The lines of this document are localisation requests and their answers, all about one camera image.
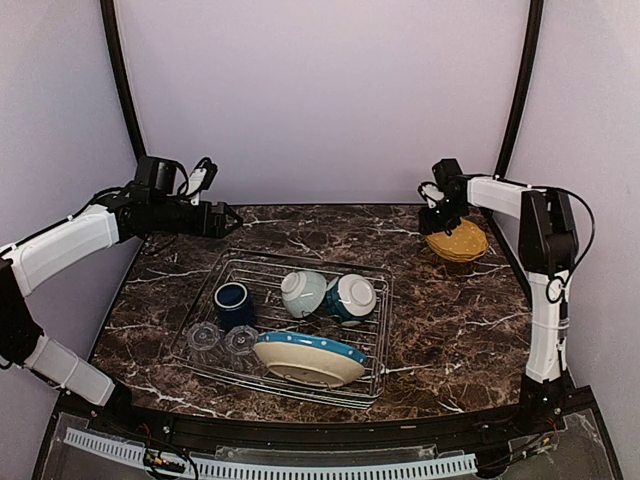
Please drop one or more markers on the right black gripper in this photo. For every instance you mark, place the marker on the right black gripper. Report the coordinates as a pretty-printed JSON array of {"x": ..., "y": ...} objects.
[{"x": 431, "y": 226}]

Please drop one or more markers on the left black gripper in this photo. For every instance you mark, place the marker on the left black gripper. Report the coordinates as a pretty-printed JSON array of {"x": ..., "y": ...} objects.
[{"x": 203, "y": 227}]

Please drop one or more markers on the yellow polka dot plate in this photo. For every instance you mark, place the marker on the yellow polka dot plate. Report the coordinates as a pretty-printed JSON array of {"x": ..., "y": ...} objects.
[{"x": 466, "y": 238}]

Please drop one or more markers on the yellow plate with white rings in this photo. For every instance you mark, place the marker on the yellow plate with white rings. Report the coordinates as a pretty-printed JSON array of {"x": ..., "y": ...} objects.
[{"x": 457, "y": 257}]

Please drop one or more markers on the large beige plate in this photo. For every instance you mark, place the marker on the large beige plate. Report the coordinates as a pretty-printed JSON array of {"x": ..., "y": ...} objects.
[{"x": 311, "y": 366}]

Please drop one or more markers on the blue polka dot plate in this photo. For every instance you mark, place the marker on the blue polka dot plate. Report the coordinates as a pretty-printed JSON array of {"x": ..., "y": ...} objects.
[{"x": 321, "y": 343}]

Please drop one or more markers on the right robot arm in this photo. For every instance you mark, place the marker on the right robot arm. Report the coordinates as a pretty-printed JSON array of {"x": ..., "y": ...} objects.
[{"x": 548, "y": 248}]

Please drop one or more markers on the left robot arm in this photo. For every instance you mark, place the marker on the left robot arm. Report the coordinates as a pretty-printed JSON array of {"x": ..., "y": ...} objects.
[{"x": 162, "y": 197}]

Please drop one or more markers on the dark blue ceramic mug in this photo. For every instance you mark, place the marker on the dark blue ceramic mug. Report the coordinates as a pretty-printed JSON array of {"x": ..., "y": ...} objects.
[{"x": 234, "y": 306}]

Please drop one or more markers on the white green patterned bowl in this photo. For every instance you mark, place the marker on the white green patterned bowl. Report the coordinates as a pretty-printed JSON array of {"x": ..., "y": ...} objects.
[{"x": 302, "y": 292}]

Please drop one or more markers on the left clear glass cup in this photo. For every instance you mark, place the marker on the left clear glass cup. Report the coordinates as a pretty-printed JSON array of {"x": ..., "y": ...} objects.
[{"x": 203, "y": 337}]

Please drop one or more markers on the clear glass cup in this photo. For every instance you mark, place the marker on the clear glass cup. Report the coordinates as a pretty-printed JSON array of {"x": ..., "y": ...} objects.
[
  {"x": 203, "y": 337},
  {"x": 240, "y": 340}
]

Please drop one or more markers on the right clear glass cup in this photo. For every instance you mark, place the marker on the right clear glass cup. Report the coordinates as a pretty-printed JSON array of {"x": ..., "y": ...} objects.
[{"x": 240, "y": 340}]

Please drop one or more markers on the teal and white bowl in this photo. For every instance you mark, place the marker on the teal and white bowl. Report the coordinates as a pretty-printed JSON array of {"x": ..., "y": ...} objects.
[{"x": 349, "y": 299}]

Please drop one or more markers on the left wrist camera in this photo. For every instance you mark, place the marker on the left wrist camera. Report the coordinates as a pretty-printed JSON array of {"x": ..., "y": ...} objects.
[{"x": 200, "y": 180}]

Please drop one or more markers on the wire dish rack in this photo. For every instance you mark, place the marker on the wire dish rack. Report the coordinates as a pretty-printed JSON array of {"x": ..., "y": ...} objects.
[{"x": 262, "y": 274}]

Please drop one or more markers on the black front rail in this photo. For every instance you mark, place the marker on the black front rail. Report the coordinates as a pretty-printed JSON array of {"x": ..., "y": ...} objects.
[{"x": 484, "y": 432}]

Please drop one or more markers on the right black frame post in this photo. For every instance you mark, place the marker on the right black frame post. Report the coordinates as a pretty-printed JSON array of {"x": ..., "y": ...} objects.
[{"x": 521, "y": 89}]

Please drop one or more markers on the black frame post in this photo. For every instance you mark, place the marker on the black frame post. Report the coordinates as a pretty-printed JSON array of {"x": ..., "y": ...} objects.
[
  {"x": 119, "y": 72},
  {"x": 521, "y": 89}
]

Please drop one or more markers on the left black frame post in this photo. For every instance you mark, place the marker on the left black frame post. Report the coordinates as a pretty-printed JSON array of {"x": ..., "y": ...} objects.
[{"x": 119, "y": 72}]

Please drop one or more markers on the white slotted cable duct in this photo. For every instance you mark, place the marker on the white slotted cable duct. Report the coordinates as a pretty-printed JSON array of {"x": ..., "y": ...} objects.
[{"x": 238, "y": 463}]

